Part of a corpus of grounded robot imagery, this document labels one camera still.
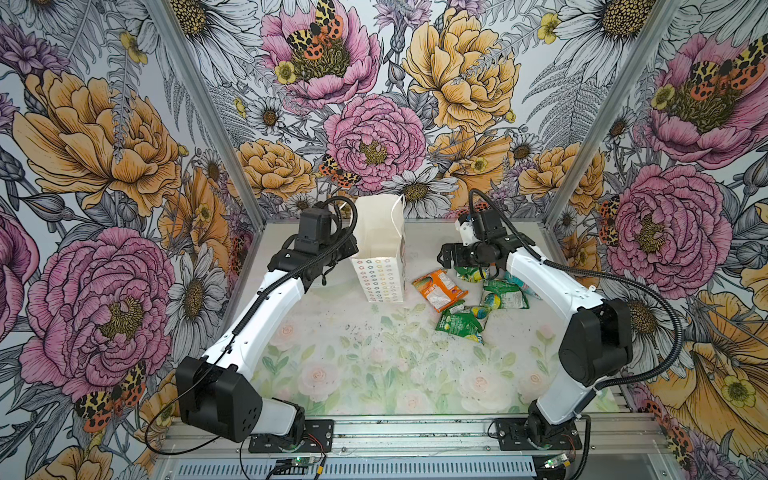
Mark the green yellow snack packet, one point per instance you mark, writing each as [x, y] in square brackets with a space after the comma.
[472, 274]

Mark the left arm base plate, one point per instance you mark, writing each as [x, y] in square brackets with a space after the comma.
[311, 436]

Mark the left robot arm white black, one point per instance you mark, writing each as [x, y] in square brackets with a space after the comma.
[215, 390]

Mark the green circuit board right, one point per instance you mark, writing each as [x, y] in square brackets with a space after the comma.
[559, 461]

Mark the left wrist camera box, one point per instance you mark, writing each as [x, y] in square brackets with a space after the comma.
[314, 229]

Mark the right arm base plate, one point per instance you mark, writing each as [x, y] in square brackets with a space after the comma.
[534, 433]

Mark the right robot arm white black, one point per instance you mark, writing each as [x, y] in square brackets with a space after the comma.
[596, 343]

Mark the green circuit board left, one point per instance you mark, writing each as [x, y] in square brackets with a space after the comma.
[294, 463]

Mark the green snack packet front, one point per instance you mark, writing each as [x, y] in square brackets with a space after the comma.
[464, 321]

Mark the green circuit board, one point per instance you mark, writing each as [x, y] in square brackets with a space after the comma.
[294, 463]
[559, 461]

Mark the orange snack packet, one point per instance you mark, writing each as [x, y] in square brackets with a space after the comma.
[439, 290]

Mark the white patterned paper bag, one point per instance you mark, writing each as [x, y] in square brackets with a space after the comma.
[380, 235]

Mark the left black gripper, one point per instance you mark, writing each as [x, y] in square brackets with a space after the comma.
[351, 248]

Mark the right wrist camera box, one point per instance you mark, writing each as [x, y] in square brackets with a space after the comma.
[481, 226]

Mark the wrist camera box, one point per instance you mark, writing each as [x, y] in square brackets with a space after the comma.
[481, 226]
[314, 229]

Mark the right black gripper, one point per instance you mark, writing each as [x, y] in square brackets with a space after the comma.
[459, 257]

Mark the aluminium front rail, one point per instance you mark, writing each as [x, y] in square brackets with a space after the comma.
[615, 446]

